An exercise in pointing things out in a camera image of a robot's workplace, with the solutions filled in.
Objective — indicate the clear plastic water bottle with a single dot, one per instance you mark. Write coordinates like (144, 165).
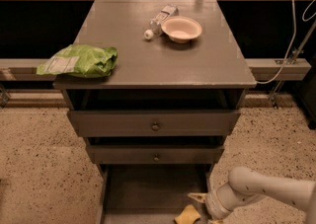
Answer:
(155, 23)

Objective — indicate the round top drawer knob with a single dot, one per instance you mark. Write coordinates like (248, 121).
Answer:
(155, 126)

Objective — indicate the round drawer knob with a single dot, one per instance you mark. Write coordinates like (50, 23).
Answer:
(155, 126)
(156, 158)

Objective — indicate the grey open bottom drawer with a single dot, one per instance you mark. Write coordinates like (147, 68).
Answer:
(150, 194)

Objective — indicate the round middle drawer knob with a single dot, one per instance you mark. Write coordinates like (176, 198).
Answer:
(156, 158)

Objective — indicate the grey wooden drawer cabinet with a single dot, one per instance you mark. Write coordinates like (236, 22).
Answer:
(206, 74)

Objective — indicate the green chip bag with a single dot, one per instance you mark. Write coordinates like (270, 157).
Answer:
(81, 60)

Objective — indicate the white paper bowl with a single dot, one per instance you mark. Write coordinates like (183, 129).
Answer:
(181, 29)

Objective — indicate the yellow sponge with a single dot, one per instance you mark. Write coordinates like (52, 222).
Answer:
(188, 216)

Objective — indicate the grey top drawer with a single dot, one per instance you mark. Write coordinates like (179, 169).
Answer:
(138, 123)

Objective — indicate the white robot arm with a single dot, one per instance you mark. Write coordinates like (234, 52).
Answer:
(246, 186)

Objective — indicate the grey middle drawer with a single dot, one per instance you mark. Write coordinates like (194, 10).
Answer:
(143, 154)

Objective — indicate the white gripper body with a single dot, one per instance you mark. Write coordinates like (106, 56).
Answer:
(211, 204)

